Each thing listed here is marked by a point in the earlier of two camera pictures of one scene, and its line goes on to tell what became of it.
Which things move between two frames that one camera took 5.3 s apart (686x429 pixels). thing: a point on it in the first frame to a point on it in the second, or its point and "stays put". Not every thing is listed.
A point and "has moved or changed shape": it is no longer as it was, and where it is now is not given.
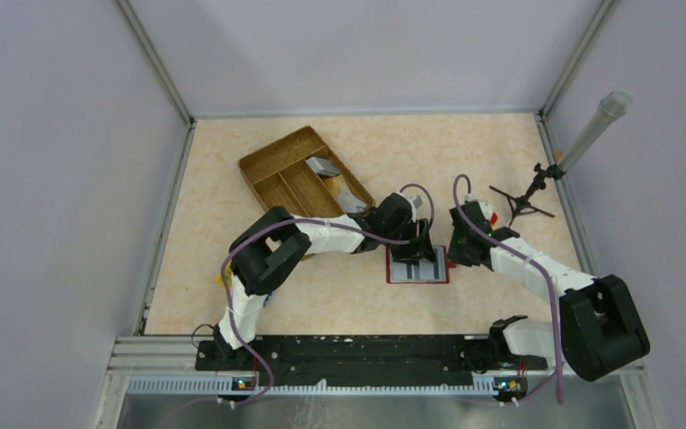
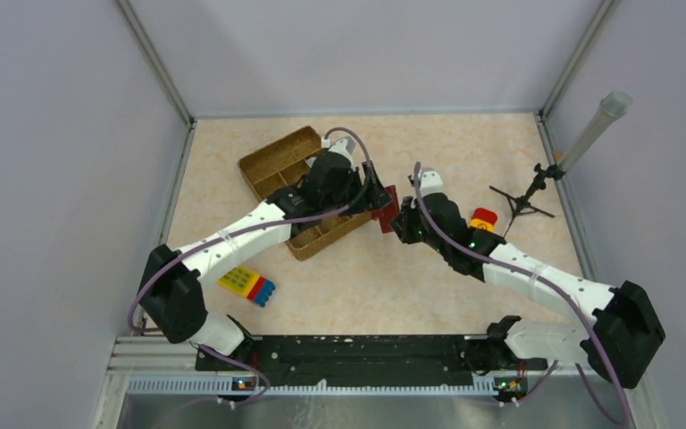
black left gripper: [421, 249] to [379, 198]
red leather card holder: [418, 270] has moved or changed shape
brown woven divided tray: [301, 174] stays put
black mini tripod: [522, 205] stays put
